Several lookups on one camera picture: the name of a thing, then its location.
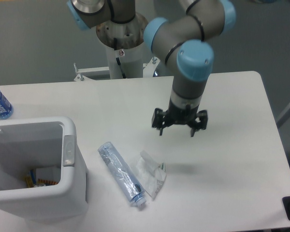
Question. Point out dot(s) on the crushed clear plastic bottle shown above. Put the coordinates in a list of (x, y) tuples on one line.
[(123, 175)]

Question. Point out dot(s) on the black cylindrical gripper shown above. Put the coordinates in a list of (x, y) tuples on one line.
[(175, 115)]

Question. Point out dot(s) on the white pedestal base frame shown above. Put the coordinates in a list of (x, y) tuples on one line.
[(103, 73)]

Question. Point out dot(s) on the white plastic wrapper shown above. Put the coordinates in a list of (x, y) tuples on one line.
[(149, 172)]

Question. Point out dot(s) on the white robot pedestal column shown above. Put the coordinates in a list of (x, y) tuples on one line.
[(125, 63)]

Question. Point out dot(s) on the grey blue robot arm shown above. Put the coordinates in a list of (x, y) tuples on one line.
[(181, 46)]

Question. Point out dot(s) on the white trash can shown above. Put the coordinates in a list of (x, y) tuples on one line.
[(48, 145)]

